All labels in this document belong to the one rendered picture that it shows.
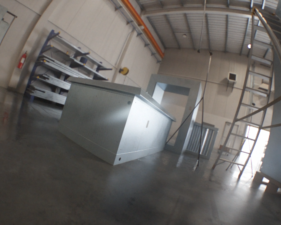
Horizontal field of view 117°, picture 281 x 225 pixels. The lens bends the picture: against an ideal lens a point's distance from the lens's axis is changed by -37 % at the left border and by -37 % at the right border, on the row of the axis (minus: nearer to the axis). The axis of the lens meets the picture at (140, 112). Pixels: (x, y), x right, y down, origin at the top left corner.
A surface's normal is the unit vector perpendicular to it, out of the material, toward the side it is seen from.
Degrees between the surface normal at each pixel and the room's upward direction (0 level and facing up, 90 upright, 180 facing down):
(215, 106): 90
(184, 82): 90
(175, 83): 90
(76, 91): 90
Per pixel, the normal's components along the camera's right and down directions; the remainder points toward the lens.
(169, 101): -0.44, -0.19
